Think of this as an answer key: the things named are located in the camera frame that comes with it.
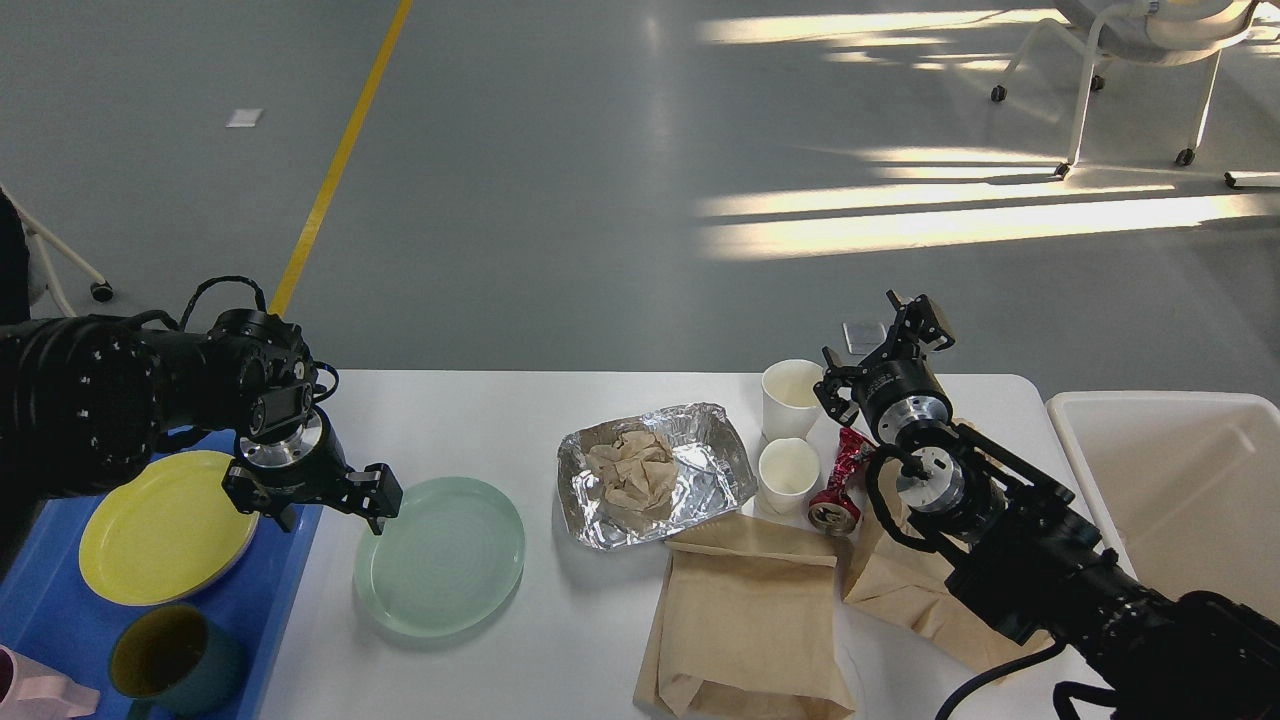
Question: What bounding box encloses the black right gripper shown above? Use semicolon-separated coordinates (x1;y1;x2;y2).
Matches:
813;290;956;445

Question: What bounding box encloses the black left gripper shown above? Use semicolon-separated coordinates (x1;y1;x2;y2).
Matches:
221;407;403;536

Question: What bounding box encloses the light green plate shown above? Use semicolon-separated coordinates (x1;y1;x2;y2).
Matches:
353;477;526;639

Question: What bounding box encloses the dark teal mug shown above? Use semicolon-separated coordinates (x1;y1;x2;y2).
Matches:
108;603;248;719

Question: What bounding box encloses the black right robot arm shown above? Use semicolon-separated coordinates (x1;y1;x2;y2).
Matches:
814;291;1279;719

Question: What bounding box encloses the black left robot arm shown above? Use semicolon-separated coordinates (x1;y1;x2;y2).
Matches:
1;293;403;534

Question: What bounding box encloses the small grey floor plate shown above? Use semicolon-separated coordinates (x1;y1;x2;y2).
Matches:
842;322;888;357

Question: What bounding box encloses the white paper cup rear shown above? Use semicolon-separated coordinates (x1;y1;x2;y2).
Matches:
762;359;824;441

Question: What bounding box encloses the white paper cup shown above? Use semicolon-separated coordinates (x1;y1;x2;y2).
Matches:
758;438;820;515
762;359;824;441

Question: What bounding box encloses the yellow plate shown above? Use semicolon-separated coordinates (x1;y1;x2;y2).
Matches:
78;450;257;607

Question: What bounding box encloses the white paper cup front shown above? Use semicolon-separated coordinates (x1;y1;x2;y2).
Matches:
758;438;820;515

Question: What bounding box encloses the crushed red soda can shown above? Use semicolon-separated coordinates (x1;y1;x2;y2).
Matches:
806;428;877;537

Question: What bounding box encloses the aluminium foil tray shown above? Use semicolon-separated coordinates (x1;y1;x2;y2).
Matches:
557;402;758;551

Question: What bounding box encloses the small brown paper bag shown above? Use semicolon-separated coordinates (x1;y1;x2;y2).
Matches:
844;503;1052;673

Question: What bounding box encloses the crumpled brown paper napkin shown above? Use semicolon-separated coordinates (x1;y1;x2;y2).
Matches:
586;430;678;514

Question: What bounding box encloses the blue plastic tray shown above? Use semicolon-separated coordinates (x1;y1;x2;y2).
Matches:
0;430;326;720

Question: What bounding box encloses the large brown paper bag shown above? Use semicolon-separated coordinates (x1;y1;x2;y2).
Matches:
634;514;856;719

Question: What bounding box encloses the white plastic bin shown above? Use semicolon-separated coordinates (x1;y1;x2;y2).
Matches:
1047;391;1279;620

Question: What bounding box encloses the white chair leg left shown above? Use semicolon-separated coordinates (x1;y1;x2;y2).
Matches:
1;192;115;320

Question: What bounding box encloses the white chair on casters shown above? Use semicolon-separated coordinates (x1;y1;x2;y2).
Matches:
989;1;1260;179

